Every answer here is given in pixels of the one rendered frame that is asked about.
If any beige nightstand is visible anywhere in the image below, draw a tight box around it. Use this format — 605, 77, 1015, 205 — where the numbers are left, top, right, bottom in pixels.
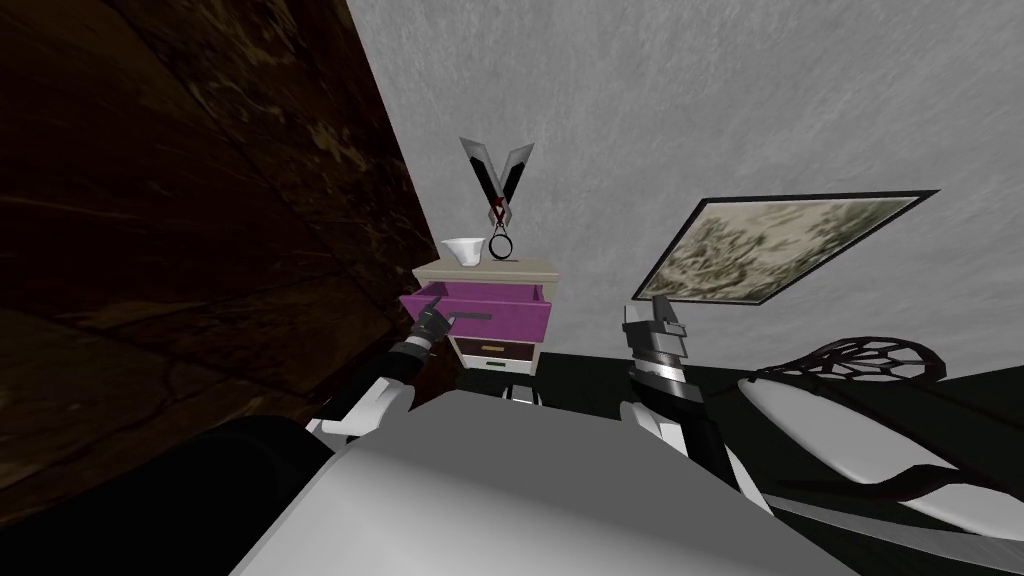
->
411, 255, 561, 379

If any white bowl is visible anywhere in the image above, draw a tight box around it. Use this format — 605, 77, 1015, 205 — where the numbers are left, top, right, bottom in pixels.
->
440, 235, 488, 268

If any scissor-shaped black silver ornament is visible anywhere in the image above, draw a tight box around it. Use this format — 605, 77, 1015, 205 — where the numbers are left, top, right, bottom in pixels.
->
457, 136, 537, 262

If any purple drawer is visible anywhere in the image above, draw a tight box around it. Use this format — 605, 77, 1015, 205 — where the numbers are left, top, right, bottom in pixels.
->
398, 279, 555, 344

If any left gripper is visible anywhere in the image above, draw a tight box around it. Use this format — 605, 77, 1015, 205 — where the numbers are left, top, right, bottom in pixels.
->
412, 295, 461, 347

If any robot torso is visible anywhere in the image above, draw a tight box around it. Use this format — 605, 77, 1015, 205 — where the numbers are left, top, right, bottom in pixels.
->
230, 382, 859, 576

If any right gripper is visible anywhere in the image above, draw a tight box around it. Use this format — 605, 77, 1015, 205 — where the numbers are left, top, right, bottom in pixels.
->
622, 295, 691, 365

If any black-framed landscape picture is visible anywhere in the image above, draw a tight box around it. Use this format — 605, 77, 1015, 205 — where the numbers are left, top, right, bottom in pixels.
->
630, 188, 942, 308

